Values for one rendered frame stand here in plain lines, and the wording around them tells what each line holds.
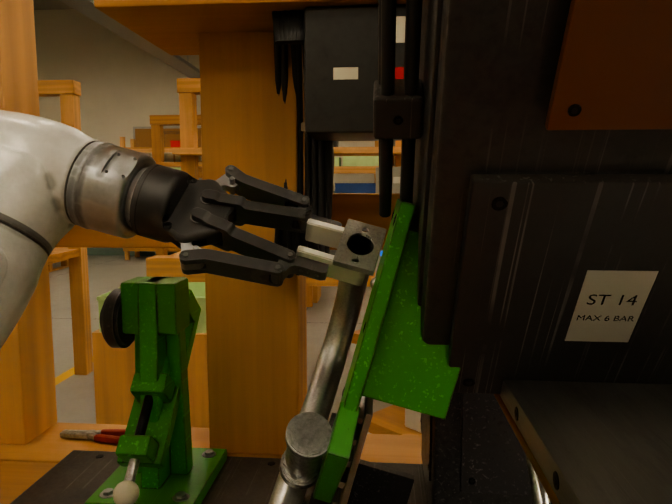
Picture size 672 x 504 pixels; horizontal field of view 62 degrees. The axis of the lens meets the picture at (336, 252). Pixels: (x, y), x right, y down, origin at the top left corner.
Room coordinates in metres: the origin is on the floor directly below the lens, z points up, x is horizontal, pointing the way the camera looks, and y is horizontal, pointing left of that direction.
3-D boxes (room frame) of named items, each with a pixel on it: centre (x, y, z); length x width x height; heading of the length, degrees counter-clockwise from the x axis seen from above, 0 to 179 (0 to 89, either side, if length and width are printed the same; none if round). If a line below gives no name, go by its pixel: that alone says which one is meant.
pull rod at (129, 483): (0.61, 0.23, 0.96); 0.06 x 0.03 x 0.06; 175
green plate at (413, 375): (0.48, -0.06, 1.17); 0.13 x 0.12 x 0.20; 85
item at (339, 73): (0.75, -0.05, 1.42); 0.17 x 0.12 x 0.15; 85
